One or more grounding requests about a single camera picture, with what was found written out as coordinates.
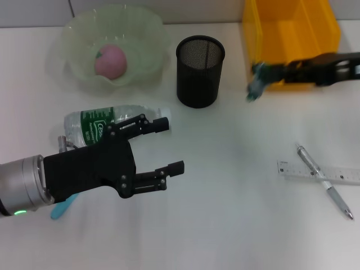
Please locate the clear plastic ruler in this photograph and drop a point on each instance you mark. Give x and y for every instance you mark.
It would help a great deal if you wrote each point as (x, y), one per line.
(343, 175)

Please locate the green plastic wrapper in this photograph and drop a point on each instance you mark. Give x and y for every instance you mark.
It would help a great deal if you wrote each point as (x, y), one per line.
(257, 81)

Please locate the white silver pen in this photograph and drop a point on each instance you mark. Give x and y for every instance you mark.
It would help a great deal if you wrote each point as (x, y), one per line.
(329, 188)

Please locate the blue plastic scissors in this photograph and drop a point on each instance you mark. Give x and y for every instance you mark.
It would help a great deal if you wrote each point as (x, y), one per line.
(59, 211)

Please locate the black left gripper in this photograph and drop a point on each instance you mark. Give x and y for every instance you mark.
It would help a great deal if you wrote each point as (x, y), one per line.
(90, 171)

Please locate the pale green fruit plate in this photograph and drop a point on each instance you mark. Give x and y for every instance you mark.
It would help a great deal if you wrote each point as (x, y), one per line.
(140, 42)

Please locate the pink toy peach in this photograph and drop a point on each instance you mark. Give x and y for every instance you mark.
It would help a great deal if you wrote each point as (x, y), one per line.
(111, 62)

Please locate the black mesh pen holder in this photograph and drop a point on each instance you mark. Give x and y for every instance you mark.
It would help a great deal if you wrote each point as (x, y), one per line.
(198, 81)

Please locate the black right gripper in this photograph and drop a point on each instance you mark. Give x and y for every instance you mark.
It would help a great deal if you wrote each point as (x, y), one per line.
(340, 69)

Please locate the yellow plastic bin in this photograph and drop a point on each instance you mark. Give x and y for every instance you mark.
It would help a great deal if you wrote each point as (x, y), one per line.
(289, 33)

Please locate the clear green-label water bottle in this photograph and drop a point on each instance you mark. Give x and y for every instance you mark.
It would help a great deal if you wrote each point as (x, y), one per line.
(84, 121)

